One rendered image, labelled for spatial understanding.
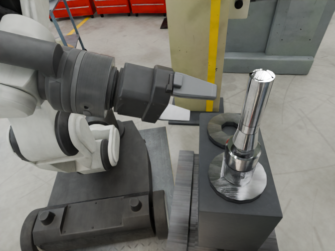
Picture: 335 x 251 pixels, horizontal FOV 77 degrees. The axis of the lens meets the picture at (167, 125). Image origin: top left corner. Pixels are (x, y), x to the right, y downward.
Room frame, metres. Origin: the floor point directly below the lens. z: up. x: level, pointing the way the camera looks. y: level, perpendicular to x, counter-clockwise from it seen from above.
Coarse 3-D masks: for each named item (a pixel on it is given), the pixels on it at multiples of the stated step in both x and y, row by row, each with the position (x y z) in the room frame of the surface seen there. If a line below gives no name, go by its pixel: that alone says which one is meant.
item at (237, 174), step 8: (224, 152) 0.18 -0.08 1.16; (224, 160) 0.17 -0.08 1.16; (232, 160) 0.16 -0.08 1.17; (224, 168) 0.17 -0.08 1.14; (232, 168) 0.16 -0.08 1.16; (240, 168) 0.15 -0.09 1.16; (248, 168) 0.15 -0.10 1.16; (224, 176) 0.17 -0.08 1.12; (232, 176) 0.16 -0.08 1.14; (240, 176) 0.15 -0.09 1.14; (248, 176) 0.15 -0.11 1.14; (232, 184) 0.15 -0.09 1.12; (240, 184) 0.15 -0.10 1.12
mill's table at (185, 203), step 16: (192, 160) 0.35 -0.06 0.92; (176, 176) 0.30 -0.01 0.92; (192, 176) 0.30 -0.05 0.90; (176, 192) 0.26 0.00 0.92; (192, 192) 0.26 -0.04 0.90; (176, 208) 0.21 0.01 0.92; (192, 208) 0.22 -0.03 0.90; (176, 224) 0.18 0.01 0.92; (192, 224) 0.18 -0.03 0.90; (176, 240) 0.14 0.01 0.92; (192, 240) 0.14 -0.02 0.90; (272, 240) 0.12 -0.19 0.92
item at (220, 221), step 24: (216, 120) 0.30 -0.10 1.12; (216, 144) 0.24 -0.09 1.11; (216, 168) 0.19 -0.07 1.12; (264, 168) 0.18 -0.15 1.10; (216, 192) 0.15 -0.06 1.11; (240, 192) 0.14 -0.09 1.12; (264, 192) 0.14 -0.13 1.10; (216, 216) 0.12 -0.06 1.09; (240, 216) 0.11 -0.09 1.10; (264, 216) 0.11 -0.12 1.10; (216, 240) 0.12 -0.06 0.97; (240, 240) 0.11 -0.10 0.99; (264, 240) 0.10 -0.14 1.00
